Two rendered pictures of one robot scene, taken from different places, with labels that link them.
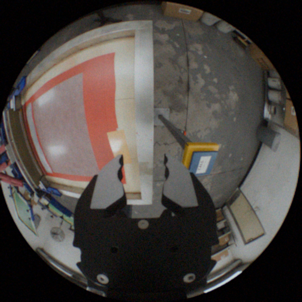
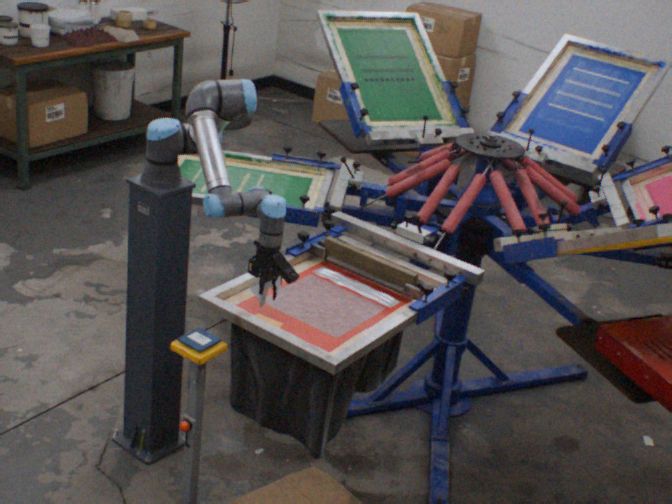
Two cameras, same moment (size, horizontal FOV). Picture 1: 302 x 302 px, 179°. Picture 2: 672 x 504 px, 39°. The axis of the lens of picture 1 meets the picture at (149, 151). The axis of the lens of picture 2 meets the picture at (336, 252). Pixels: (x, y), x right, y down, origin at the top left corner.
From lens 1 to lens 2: 299 cm
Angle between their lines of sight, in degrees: 54
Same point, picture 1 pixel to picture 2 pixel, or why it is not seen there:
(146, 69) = (297, 343)
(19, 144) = (373, 265)
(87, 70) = (334, 339)
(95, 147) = (282, 314)
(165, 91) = not seen: outside the picture
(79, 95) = (323, 329)
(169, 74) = not seen: outside the picture
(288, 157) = not seen: outside the picture
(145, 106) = (279, 333)
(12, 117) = (402, 277)
